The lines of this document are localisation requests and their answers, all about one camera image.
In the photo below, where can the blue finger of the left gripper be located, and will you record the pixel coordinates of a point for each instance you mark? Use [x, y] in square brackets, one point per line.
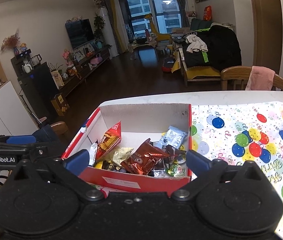
[21, 139]

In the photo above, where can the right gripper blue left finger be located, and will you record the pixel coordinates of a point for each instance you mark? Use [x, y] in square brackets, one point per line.
[77, 163]

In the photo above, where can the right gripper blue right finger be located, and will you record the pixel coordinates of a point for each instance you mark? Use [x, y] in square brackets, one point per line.
[197, 163]

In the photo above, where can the green white jelly cup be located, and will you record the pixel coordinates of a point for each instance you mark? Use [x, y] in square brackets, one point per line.
[176, 170]

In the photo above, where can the yellow snack packet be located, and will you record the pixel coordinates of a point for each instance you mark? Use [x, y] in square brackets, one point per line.
[99, 164]

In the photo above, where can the light blue snack packet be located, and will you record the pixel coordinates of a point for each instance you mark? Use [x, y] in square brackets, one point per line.
[173, 137]

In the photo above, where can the cream snack packet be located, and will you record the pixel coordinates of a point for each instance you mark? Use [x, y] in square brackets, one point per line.
[118, 155]

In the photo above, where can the red cake snack packet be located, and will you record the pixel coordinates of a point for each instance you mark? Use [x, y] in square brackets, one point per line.
[111, 138]

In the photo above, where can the brown oreo snack packet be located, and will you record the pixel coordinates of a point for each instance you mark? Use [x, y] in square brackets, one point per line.
[143, 160]

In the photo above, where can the white blue milk packet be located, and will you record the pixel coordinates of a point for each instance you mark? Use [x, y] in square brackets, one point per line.
[92, 153]

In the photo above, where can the dark brown candy packet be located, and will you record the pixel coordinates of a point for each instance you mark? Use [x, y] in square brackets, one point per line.
[176, 156]

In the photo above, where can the blue jeans on chair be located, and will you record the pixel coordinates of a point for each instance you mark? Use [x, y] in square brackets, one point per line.
[46, 135]

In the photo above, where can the white cupboard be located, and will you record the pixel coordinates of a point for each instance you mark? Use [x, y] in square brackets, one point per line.
[14, 118]

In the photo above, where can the wooden chair left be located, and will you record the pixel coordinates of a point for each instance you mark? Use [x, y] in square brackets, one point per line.
[59, 128]

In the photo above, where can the wooden chair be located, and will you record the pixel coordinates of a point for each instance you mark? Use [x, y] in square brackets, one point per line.
[240, 76]
[59, 128]

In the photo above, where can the brown paper bag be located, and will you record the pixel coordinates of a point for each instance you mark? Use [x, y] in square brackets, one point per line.
[60, 104]

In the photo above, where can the balloon pattern tablecloth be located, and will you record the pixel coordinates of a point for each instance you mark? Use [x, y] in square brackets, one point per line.
[234, 133]

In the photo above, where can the wooden chair right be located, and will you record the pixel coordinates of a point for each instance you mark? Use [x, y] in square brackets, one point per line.
[240, 76]

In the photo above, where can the pink cloth on chair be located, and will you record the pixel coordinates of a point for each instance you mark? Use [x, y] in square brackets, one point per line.
[261, 78]

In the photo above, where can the sofa with clothes pile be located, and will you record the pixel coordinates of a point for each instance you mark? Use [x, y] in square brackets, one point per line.
[204, 50]

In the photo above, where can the black television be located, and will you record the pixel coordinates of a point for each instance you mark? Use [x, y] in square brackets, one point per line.
[79, 32]

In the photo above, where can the wooden door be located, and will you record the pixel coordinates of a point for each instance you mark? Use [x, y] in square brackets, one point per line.
[268, 33]

